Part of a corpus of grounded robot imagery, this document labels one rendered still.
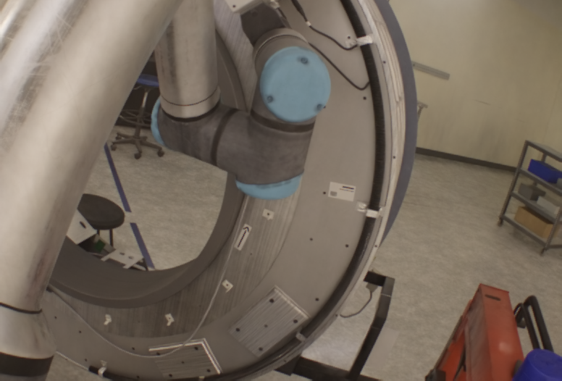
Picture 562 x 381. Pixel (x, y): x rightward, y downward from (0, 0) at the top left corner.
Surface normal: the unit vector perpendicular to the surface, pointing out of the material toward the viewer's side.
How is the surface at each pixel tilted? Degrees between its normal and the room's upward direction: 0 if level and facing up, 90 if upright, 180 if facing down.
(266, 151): 99
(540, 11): 90
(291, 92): 93
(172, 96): 127
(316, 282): 90
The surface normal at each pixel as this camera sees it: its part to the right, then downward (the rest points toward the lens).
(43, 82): 0.47, -0.04
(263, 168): -0.29, 0.33
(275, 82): 0.16, 0.36
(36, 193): 0.77, 0.17
